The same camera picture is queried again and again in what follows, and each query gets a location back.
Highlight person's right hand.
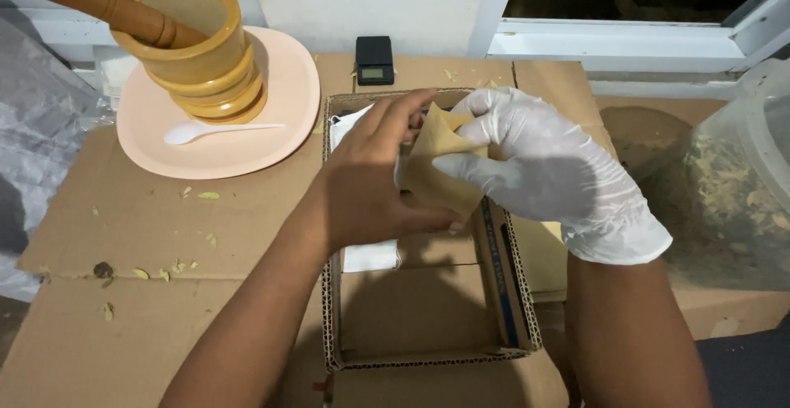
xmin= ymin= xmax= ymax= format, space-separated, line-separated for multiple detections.
xmin=432 ymin=86 xmax=674 ymax=266

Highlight person's left hand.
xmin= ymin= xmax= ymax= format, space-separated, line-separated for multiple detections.
xmin=310 ymin=89 xmax=463 ymax=255

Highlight small brown paper envelope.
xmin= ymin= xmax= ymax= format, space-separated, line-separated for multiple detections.
xmin=397 ymin=102 xmax=490 ymax=219

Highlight white folded cloth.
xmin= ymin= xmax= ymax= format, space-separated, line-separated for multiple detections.
xmin=329 ymin=103 xmax=403 ymax=274

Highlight narrow carton with blue print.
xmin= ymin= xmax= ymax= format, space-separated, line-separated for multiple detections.
xmin=472 ymin=197 xmax=537 ymax=352

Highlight pink plate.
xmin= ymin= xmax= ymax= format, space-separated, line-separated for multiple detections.
xmin=115 ymin=25 xmax=322 ymax=181

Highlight black pocket scale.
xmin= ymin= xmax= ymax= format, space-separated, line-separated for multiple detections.
xmin=355 ymin=35 xmax=396 ymax=86

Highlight open cardboard box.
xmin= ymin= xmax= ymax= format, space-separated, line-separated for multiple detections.
xmin=320 ymin=87 xmax=544 ymax=373

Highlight scattered dried leaf crumbs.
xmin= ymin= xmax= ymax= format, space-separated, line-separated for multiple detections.
xmin=36 ymin=184 xmax=224 ymax=324

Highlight clear container of dried leaves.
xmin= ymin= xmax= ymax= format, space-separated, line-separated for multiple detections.
xmin=634 ymin=57 xmax=790 ymax=293

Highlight white plastic spoon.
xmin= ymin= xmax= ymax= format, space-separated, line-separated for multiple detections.
xmin=163 ymin=119 xmax=286 ymax=146

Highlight yellow wooden mortar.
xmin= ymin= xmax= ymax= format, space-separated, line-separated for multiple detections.
xmin=110 ymin=0 xmax=270 ymax=126

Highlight grey plastic sheet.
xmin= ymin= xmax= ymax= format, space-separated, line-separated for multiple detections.
xmin=0 ymin=15 xmax=117 ymax=304

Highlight white window frame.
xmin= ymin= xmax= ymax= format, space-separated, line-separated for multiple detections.
xmin=0 ymin=0 xmax=790 ymax=83

